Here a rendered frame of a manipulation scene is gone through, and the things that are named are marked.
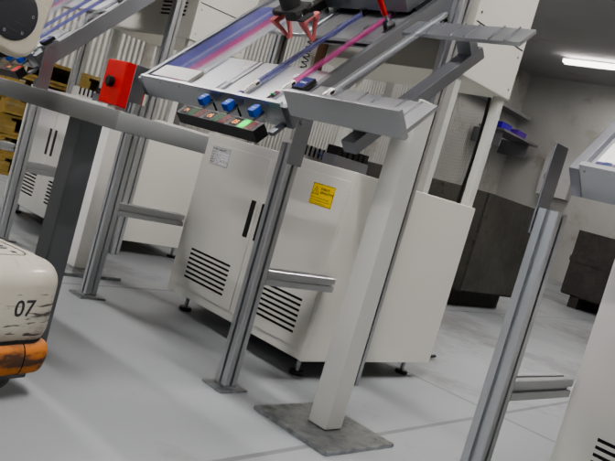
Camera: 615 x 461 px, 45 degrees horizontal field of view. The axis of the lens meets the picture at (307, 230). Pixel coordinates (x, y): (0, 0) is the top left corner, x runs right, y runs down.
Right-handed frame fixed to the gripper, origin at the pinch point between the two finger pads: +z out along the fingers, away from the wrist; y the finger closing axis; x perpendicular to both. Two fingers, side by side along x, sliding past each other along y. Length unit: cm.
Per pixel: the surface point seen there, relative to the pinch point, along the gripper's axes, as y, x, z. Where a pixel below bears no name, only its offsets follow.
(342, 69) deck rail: -21.5, 7.1, 3.8
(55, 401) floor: -29, 111, 22
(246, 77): 7.8, 16.6, 4.7
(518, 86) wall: 468, -763, 514
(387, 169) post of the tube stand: -48, 25, 16
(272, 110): -15.6, 28.1, 4.5
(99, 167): 82, 41, 38
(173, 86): 28.7, 28.1, 4.2
